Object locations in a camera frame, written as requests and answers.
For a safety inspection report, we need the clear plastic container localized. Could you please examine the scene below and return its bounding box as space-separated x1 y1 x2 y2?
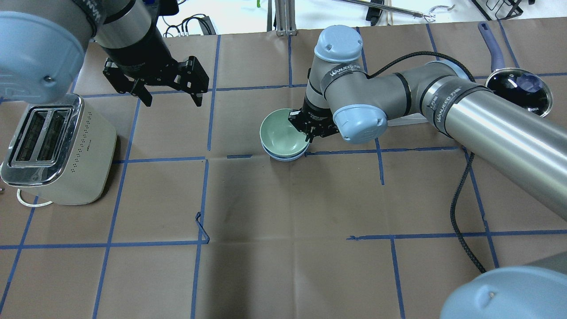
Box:
388 113 428 127

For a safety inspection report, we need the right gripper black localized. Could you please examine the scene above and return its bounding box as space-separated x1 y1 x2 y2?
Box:
288 97 339 143

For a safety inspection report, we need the blue bowl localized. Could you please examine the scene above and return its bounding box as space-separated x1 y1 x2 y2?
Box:
263 147 308 162

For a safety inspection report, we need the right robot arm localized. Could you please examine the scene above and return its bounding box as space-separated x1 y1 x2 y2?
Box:
191 32 566 319

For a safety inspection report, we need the dark blue saucepan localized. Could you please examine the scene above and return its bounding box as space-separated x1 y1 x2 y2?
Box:
478 22 553 117

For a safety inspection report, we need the black cables bundle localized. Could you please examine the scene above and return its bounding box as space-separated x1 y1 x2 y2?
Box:
162 11 217 38

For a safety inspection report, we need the aluminium frame post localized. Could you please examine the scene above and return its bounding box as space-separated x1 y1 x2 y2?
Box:
267 0 297 36

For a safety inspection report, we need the green bowl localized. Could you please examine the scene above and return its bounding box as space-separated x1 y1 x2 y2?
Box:
259 109 309 156

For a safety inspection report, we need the cream toaster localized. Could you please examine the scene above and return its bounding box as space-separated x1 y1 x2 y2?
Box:
1 93 117 205

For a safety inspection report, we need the white toaster cord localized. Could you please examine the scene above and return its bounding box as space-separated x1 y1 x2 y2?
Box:
16 188 54 209

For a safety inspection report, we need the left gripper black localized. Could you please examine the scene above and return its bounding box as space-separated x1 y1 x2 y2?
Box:
103 27 210 107

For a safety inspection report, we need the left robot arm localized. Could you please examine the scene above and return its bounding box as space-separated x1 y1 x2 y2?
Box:
0 0 209 107

